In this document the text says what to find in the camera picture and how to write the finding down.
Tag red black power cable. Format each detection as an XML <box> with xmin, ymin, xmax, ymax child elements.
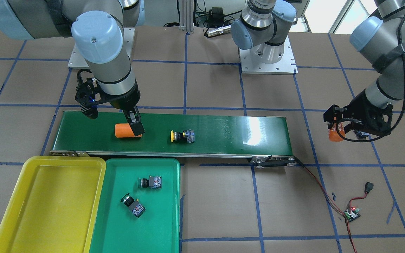
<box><xmin>294</xmin><ymin>158</ymin><xmax>369</xmax><ymax>253</ymax></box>

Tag black rocker switch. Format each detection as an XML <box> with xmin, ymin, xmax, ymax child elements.
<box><xmin>364</xmin><ymin>182</ymin><xmax>374</xmax><ymax>195</ymax></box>

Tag yellow plastic tray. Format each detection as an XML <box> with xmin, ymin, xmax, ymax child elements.
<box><xmin>0</xmin><ymin>156</ymin><xmax>106</xmax><ymax>253</ymax></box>

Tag yellow push button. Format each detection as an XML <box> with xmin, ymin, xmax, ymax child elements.
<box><xmin>170</xmin><ymin>129</ymin><xmax>195</xmax><ymax>143</ymax></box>
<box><xmin>353</xmin><ymin>130</ymin><xmax>370</xmax><ymax>140</ymax></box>

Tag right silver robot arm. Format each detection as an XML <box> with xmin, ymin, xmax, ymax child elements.
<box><xmin>0</xmin><ymin>0</ymin><xmax>145</xmax><ymax>136</ymax></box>

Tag green conveyor belt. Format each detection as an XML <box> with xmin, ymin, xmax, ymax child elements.
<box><xmin>50</xmin><ymin>111</ymin><xmax>297</xmax><ymax>168</ymax></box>

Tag plain orange cylinder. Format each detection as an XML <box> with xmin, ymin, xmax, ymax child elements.
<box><xmin>114</xmin><ymin>123</ymin><xmax>143</xmax><ymax>139</ymax></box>

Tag green plastic tray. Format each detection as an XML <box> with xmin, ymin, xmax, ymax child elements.
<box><xmin>90</xmin><ymin>158</ymin><xmax>180</xmax><ymax>253</ymax></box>

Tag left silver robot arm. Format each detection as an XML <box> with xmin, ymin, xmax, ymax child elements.
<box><xmin>230</xmin><ymin>0</ymin><xmax>405</xmax><ymax>142</ymax></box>

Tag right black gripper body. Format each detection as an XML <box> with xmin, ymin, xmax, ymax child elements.
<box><xmin>75</xmin><ymin>69</ymin><xmax>141</xmax><ymax>111</ymax></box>

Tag orange cylinder marked 4680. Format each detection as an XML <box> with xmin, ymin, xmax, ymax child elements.
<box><xmin>328</xmin><ymin>122</ymin><xmax>345</xmax><ymax>142</ymax></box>

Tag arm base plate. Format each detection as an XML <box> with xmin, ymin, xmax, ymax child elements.
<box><xmin>67</xmin><ymin>27</ymin><xmax>135</xmax><ymax>70</ymax></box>
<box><xmin>238</xmin><ymin>37</ymin><xmax>298</xmax><ymax>75</ymax></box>

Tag aluminium frame post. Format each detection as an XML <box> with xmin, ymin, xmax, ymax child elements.
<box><xmin>178</xmin><ymin>0</ymin><xmax>195</xmax><ymax>34</ymax></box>

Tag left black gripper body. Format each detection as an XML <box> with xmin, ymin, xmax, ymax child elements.
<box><xmin>323</xmin><ymin>91</ymin><xmax>393</xmax><ymax>136</ymax></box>

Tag small motor controller board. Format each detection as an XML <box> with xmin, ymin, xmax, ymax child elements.
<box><xmin>344</xmin><ymin>207</ymin><xmax>361</xmax><ymax>222</ymax></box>

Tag green push button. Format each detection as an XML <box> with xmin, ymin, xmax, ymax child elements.
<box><xmin>120</xmin><ymin>193</ymin><xmax>146</xmax><ymax>218</ymax></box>
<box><xmin>137</xmin><ymin>175</ymin><xmax>162</xmax><ymax>189</ymax></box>

